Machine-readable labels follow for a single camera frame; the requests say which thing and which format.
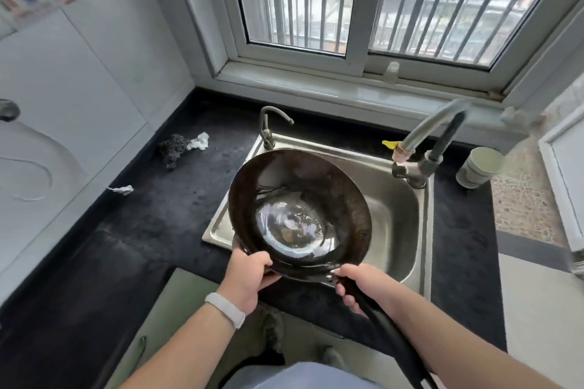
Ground white sliding window frame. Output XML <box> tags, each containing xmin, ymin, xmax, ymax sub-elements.
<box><xmin>168</xmin><ymin>0</ymin><xmax>584</xmax><ymax>104</ymax></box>

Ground dark steel wool scrubber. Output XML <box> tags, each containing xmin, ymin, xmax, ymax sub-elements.
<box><xmin>158</xmin><ymin>133</ymin><xmax>192</xmax><ymax>171</ymax></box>

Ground white cup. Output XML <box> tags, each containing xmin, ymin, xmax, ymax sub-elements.
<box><xmin>456</xmin><ymin>146</ymin><xmax>503</xmax><ymax>189</ymax></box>

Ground metal cabinet handle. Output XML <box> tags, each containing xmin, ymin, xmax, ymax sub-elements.
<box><xmin>132</xmin><ymin>335</ymin><xmax>148</xmax><ymax>372</ymax></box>

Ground pale cabinet door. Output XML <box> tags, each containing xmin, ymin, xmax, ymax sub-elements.
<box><xmin>104</xmin><ymin>267</ymin><xmax>413</xmax><ymax>389</ymax></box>

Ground person's right hand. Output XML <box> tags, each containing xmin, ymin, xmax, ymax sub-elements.
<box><xmin>331</xmin><ymin>264</ymin><xmax>405</xmax><ymax>318</ymax></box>

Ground person's left forearm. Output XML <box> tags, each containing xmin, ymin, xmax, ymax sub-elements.
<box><xmin>119</xmin><ymin>298</ymin><xmax>243</xmax><ymax>389</ymax></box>

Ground white wristband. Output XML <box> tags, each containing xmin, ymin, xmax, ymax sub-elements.
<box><xmin>204</xmin><ymin>292</ymin><xmax>246</xmax><ymax>329</ymax></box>

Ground grey hose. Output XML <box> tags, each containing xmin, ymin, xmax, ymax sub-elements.
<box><xmin>400</xmin><ymin>99</ymin><xmax>471</xmax><ymax>161</ymax></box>

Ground stainless steel sink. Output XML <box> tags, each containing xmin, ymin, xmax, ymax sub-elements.
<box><xmin>202</xmin><ymin>132</ymin><xmax>434</xmax><ymax>304</ymax></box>

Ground black hose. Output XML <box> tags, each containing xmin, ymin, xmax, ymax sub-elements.
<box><xmin>428</xmin><ymin>111</ymin><xmax>467</xmax><ymax>161</ymax></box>

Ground small curved metal faucet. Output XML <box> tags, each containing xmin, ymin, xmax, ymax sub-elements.
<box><xmin>259</xmin><ymin>105</ymin><xmax>295</xmax><ymax>151</ymax></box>

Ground chrome tap body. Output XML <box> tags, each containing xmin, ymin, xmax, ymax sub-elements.
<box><xmin>391</xmin><ymin>149</ymin><xmax>433</xmax><ymax>190</ymax></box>

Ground grey shorts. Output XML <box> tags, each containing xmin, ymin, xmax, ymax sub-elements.
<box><xmin>221</xmin><ymin>360</ymin><xmax>387</xmax><ymax>389</ymax></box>

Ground white door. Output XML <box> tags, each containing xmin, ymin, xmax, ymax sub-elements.
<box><xmin>537</xmin><ymin>116</ymin><xmax>584</xmax><ymax>268</ymax></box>

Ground black wok with long handle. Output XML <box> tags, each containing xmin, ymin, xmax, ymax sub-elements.
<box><xmin>228</xmin><ymin>149</ymin><xmax>440</xmax><ymax>389</ymax></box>

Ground person's right forearm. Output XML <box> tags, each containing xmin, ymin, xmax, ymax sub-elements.
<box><xmin>388</xmin><ymin>286</ymin><xmax>584</xmax><ymax>389</ymax></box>

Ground person's left hand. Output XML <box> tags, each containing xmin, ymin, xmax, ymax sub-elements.
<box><xmin>217</xmin><ymin>248</ymin><xmax>283</xmax><ymax>316</ymax></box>

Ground crumpled white paper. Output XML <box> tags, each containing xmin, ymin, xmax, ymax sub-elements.
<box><xmin>186</xmin><ymin>132</ymin><xmax>211</xmax><ymax>151</ymax></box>

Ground metal wall fitting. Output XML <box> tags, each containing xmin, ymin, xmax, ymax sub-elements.
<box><xmin>0</xmin><ymin>99</ymin><xmax>22</xmax><ymax>123</ymax></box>

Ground white wire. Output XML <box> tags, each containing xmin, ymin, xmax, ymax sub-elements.
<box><xmin>0</xmin><ymin>122</ymin><xmax>88</xmax><ymax>202</ymax></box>

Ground grey shoe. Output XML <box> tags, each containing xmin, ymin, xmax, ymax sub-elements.
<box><xmin>319</xmin><ymin>346</ymin><xmax>348</xmax><ymax>372</ymax></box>
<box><xmin>261</xmin><ymin>311</ymin><xmax>286</xmax><ymax>354</ymax></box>

